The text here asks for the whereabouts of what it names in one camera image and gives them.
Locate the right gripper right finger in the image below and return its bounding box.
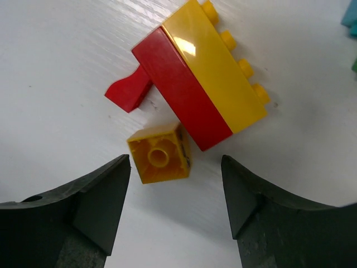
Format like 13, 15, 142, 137
221, 155, 356, 267

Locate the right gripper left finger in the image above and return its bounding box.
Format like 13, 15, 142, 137
1, 155, 131, 267

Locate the small yellow lego cube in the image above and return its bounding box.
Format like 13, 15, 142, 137
127, 122, 192, 184

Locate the small red lego piece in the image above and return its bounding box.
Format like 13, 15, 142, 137
104, 65, 153, 113

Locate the long yellow lego brick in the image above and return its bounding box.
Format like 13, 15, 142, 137
162, 1, 270, 133

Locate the long red lego brick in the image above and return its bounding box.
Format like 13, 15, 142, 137
132, 26, 233, 151

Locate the long teal lego brick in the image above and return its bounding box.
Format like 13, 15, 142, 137
341, 0, 357, 37

